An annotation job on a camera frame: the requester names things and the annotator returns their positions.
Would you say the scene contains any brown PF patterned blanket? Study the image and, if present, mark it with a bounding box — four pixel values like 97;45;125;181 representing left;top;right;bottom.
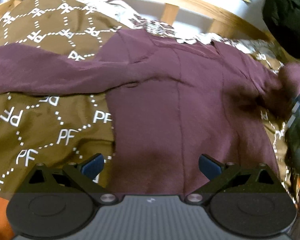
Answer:
0;0;300;201

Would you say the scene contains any white floral bed sheet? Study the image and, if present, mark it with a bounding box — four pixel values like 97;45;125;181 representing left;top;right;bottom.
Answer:
80;0;283;59

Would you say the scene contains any maroon sweater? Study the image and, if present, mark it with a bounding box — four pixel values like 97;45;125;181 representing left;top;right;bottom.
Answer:
0;28;300;196

